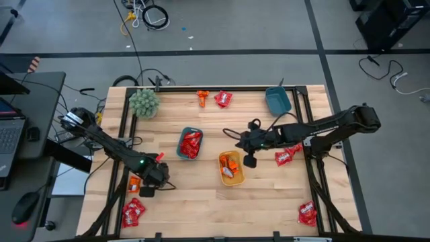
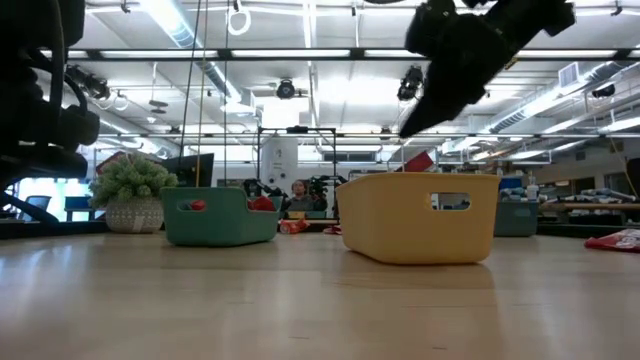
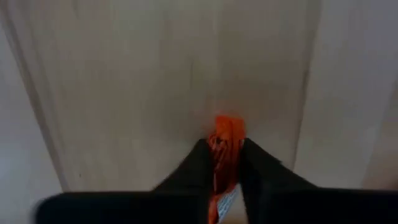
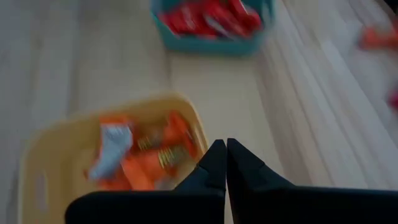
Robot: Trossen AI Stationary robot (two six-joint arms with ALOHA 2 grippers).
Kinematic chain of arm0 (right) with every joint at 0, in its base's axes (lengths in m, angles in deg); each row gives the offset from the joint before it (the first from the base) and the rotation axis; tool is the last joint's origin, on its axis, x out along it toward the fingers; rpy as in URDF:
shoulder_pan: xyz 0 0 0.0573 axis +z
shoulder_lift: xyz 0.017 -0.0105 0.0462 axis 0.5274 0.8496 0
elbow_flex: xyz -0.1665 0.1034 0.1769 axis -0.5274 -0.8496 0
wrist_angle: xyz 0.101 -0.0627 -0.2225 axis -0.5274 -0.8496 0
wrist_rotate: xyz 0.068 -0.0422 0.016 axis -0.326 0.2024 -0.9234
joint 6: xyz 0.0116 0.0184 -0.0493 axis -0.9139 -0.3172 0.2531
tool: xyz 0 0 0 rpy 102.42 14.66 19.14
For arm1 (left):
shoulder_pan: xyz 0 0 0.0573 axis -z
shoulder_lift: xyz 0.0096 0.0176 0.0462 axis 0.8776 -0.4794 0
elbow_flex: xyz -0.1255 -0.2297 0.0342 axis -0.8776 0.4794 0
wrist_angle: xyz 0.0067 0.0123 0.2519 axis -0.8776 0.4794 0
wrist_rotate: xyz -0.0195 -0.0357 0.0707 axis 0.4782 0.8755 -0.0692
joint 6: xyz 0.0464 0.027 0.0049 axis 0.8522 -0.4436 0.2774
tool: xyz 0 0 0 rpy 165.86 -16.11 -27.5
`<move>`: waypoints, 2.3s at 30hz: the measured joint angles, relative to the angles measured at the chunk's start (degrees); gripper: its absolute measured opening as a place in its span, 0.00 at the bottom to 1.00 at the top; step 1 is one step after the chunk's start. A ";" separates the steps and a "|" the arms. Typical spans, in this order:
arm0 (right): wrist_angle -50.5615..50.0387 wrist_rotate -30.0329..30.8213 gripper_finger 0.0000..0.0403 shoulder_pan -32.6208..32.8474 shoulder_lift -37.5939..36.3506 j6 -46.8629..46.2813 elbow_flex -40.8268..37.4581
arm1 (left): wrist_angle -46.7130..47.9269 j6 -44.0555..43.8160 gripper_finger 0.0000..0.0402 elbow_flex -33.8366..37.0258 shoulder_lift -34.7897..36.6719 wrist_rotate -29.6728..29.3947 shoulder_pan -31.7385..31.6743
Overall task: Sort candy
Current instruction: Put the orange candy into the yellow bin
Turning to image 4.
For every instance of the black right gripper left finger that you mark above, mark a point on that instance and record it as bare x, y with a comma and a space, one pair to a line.
186, 205

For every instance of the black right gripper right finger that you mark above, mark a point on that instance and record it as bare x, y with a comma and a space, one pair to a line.
280, 205

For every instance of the yellow plastic bin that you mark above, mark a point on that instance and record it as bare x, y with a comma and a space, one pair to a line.
56, 149

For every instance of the teal green plastic bin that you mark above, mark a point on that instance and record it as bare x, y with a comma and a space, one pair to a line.
211, 46

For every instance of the red KitKat bar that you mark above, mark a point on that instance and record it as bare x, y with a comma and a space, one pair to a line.
186, 18
239, 15

